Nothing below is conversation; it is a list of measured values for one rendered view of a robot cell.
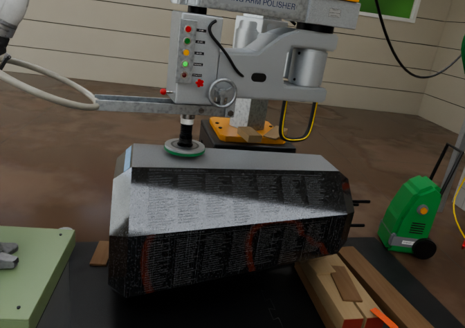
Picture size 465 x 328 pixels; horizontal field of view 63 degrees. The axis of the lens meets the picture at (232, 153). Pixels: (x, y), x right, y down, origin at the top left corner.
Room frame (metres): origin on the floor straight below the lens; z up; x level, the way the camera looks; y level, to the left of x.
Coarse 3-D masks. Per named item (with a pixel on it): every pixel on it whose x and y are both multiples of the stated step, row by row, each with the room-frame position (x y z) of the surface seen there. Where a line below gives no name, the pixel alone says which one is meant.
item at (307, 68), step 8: (296, 48) 2.16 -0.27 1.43; (304, 48) 2.11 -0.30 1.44; (296, 56) 2.13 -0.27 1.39; (304, 56) 2.10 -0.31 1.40; (312, 56) 2.09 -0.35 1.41; (320, 56) 2.10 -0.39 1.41; (296, 64) 2.12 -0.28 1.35; (304, 64) 2.10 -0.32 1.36; (312, 64) 2.09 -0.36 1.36; (320, 64) 2.11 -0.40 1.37; (296, 72) 2.12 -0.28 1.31; (304, 72) 2.10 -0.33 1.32; (312, 72) 2.09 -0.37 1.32; (320, 72) 2.12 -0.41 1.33; (296, 80) 2.11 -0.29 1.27; (304, 80) 2.09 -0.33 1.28; (312, 80) 2.10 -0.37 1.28; (320, 80) 2.13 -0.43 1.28
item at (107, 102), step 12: (96, 96) 1.80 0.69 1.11; (108, 96) 1.82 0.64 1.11; (120, 96) 1.84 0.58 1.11; (132, 96) 1.87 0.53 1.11; (108, 108) 1.71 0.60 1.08; (120, 108) 1.74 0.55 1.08; (132, 108) 1.76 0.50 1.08; (144, 108) 1.78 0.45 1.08; (156, 108) 1.80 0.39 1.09; (168, 108) 1.82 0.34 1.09; (180, 108) 1.85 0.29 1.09; (192, 108) 1.87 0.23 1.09; (204, 108) 1.90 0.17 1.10; (216, 108) 1.92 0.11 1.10
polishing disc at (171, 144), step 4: (168, 140) 1.95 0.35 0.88; (172, 140) 1.96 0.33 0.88; (176, 140) 1.97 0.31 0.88; (192, 140) 2.01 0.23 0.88; (196, 140) 2.02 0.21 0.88; (168, 144) 1.90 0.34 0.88; (172, 144) 1.91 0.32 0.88; (176, 144) 1.91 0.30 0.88; (196, 144) 1.96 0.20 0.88; (200, 144) 1.97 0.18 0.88; (168, 148) 1.85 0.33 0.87; (172, 148) 1.84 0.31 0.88; (176, 148) 1.85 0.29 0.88; (180, 148) 1.86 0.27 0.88; (184, 148) 1.87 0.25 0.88; (188, 148) 1.88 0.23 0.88; (192, 148) 1.88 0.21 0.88; (196, 148) 1.89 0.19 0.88; (200, 148) 1.90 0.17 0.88; (204, 148) 1.92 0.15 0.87; (176, 152) 1.82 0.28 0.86; (180, 152) 1.82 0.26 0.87; (184, 152) 1.82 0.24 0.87; (188, 152) 1.83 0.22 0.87; (192, 152) 1.84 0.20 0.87; (196, 152) 1.85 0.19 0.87
